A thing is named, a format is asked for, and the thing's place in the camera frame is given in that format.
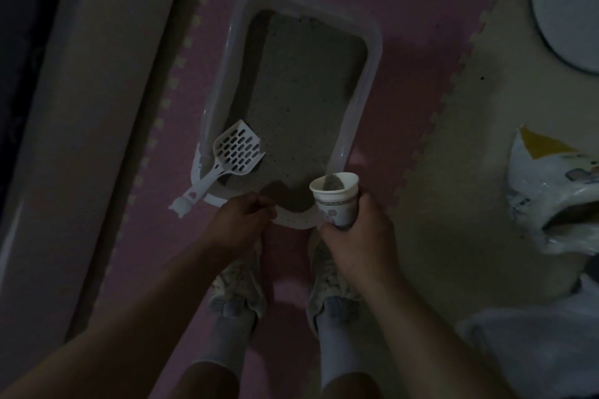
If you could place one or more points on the person's left hand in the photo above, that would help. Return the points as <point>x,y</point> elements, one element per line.
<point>238,225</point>

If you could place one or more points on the person's right hand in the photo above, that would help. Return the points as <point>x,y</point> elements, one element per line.
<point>360,244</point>

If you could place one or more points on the white printed paper cup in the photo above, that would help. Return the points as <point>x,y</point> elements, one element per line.
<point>334,207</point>

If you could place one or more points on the white slotted litter scoop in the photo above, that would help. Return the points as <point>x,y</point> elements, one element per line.
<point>238,148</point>

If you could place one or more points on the white cat litter tray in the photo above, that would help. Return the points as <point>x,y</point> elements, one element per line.
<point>224,52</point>

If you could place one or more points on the yellow plastic bag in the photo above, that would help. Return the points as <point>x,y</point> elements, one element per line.
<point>538,179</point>

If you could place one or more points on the person's left forearm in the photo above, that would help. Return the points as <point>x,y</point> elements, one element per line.
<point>107,333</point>

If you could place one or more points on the person's right forearm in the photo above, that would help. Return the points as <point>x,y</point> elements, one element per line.
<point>430,342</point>

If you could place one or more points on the person's right leg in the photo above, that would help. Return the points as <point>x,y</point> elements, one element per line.
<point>351,387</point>

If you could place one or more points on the person's leg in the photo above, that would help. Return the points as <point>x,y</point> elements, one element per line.
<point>206,382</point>
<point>351,387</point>

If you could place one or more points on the person's left leg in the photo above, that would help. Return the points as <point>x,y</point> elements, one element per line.
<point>206,382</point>

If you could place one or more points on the white sock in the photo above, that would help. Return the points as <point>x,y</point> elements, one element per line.
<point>229,338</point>
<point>337,347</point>

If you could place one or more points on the white plastic bag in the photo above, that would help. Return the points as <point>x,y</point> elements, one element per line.
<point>538,352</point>

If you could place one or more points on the pink foam floor mat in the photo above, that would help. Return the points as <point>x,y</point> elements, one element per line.
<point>421,15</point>

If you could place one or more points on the white standing fan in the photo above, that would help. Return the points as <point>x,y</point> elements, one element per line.
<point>571,6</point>

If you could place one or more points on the white bed frame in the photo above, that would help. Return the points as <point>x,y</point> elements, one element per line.
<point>93,132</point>

